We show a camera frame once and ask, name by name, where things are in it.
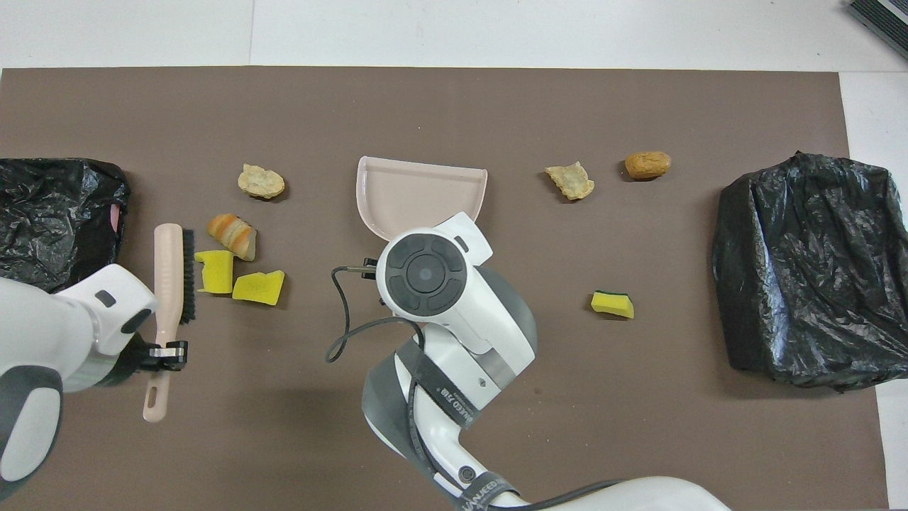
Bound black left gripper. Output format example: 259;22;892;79
106;334;189;388

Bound beige brush black bristles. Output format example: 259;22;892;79
143;223;196;423

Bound beige plastic dustpan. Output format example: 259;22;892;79
355;155;489;242

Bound notched yellow sponge piece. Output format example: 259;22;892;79
194;250;235;295

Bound yellow sponge wedge piece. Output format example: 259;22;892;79
232;270;286;307

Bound orange striped bread roll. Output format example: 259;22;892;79
206;213;258;262

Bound pale round bread piece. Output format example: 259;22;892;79
237;163;286;200

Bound brown bread nugget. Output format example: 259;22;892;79
624;150;672;181

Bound black bag-lined bin pink spot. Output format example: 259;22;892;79
0;157;132;293

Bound black bag-lined trash bin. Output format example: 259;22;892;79
712;150;908;391

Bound brown table mat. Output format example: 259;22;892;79
0;67;889;511

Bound yellow sponge green backing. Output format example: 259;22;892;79
591;290;636;320

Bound grey ribbed box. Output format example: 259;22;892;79
848;0;908;61

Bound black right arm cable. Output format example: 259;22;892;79
325;265;426;364

